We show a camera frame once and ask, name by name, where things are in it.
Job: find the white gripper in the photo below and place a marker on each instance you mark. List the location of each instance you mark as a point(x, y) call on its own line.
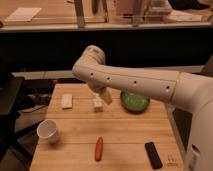
point(104, 93)

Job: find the white sponge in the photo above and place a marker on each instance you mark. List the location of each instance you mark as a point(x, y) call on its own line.
point(67, 101)

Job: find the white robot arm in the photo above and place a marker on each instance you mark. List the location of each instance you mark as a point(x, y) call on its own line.
point(190, 92)

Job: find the green ceramic bowl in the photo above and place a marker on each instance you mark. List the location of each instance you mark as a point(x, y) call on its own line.
point(134, 102)

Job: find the small white bottle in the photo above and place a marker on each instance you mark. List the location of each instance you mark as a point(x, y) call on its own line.
point(97, 103)

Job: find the orange carrot toy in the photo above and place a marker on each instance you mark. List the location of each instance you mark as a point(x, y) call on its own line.
point(99, 149)

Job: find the white paper cup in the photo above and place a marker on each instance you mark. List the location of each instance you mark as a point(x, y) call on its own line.
point(47, 130)

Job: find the black remote control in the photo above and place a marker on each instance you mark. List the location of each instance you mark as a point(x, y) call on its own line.
point(153, 156)

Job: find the black chair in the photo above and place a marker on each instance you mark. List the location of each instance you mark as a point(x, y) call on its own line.
point(8, 115)

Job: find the white paper sheet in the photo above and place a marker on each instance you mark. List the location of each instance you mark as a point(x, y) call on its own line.
point(22, 14)

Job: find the grey metal post left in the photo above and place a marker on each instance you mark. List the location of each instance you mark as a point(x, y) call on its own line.
point(79, 13)

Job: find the grey metal post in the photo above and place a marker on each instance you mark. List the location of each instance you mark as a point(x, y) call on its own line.
point(79, 13)
point(136, 13)

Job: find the grey metal post right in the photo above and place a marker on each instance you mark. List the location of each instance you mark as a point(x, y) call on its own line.
point(136, 13)

